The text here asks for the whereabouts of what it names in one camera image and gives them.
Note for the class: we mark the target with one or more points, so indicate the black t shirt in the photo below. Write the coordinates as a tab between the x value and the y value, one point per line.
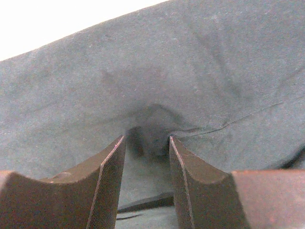
224	77

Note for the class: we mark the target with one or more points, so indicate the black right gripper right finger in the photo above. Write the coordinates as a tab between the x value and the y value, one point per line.
208	198

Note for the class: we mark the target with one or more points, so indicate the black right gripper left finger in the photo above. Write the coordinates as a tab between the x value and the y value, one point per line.
85	196

